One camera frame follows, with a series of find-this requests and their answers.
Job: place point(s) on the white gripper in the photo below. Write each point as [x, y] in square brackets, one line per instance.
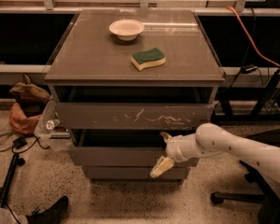
[172, 148]

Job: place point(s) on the grey drawer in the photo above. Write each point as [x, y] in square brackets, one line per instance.
[133, 116]
[133, 173]
[117, 148]

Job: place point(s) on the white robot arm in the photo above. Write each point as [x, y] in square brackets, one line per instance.
[209, 141]

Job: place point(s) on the grey bottom drawer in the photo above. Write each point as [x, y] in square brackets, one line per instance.
[133, 173]

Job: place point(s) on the grey drawer cabinet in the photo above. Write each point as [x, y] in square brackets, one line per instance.
[94, 66]

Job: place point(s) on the grey top drawer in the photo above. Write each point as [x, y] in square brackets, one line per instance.
[133, 116]

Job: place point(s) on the green yellow sponge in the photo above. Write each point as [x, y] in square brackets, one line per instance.
[148, 58]

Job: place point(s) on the black metal stand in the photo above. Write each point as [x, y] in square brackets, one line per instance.
[267, 106]

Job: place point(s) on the black power adapter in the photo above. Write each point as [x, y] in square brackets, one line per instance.
[248, 68]

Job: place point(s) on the clear plastic bin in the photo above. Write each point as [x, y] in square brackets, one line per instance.
[51, 131]

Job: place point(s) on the black office chair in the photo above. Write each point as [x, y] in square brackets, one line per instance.
[269, 212]

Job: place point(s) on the white bowl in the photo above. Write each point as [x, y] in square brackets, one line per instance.
[126, 30]

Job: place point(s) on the black shoe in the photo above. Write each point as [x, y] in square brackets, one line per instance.
[53, 215]

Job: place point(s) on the brown cloth bag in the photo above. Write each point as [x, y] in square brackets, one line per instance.
[32, 99]

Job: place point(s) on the black floor adapter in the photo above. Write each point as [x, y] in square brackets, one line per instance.
[19, 142]

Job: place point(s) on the orange cloth bag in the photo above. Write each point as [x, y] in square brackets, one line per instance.
[19, 122]

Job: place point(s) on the black stand leg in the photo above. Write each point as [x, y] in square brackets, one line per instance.
[15, 162]

